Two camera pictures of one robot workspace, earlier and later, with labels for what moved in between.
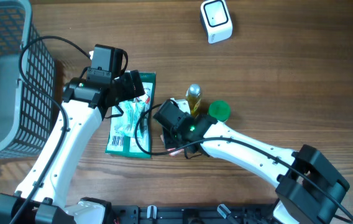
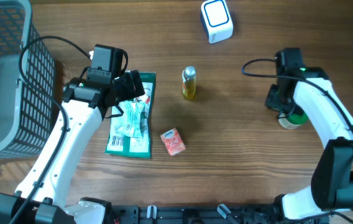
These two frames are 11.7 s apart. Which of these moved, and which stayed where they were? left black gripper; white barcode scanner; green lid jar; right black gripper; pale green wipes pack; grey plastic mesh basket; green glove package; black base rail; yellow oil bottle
Moved: green lid jar; yellow oil bottle; right black gripper
Stayed: black base rail; grey plastic mesh basket; left black gripper; white barcode scanner; green glove package; pale green wipes pack
